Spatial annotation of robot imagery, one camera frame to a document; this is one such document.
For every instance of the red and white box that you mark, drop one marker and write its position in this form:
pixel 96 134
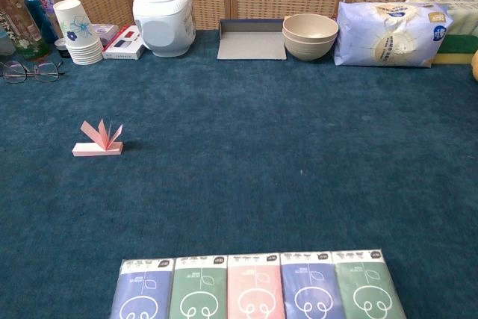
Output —
pixel 123 51

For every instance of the thin-framed eyeglasses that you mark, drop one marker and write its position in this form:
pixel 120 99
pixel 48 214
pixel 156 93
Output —
pixel 48 72

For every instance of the white rice cooker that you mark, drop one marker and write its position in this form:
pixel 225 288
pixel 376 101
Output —
pixel 164 16

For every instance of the dark blue bottle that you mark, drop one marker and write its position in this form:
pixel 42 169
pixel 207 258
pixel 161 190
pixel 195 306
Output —
pixel 31 1

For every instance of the pink paper stack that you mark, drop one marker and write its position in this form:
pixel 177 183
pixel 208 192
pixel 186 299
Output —
pixel 97 149

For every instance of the small lilac box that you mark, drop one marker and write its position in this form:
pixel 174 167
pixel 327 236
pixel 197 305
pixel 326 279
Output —
pixel 106 31

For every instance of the green tea bottle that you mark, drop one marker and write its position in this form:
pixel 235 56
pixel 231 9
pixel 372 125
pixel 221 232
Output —
pixel 18 24

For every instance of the beige bowl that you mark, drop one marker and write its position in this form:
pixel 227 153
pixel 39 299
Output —
pixel 309 52
pixel 310 27

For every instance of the yellow plush toy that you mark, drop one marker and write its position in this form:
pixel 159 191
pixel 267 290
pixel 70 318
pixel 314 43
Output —
pixel 475 67

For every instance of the small black jar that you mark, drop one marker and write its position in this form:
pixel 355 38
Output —
pixel 61 48

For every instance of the green and yellow scouring pad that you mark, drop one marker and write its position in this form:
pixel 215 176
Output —
pixel 455 44

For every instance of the blue pocket tissue pack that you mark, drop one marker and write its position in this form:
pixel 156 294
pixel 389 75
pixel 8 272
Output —
pixel 311 289
pixel 143 293

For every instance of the pale green paper pack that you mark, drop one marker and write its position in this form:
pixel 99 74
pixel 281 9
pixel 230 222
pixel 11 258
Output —
pixel 463 9

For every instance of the floral paper cup stack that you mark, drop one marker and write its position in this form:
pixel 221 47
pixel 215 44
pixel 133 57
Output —
pixel 76 31

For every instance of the dark blue table cloth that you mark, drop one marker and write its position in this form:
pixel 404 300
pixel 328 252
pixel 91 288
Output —
pixel 239 184

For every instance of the pink pocket tissue pack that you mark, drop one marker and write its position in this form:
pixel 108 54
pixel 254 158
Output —
pixel 255 293

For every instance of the lilac tissue bag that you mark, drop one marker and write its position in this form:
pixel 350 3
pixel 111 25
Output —
pixel 388 35

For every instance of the green pocket tissue pack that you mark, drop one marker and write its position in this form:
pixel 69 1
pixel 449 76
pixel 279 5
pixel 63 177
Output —
pixel 367 289
pixel 198 293

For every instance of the grey tray with blue rim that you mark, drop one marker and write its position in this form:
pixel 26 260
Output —
pixel 250 46

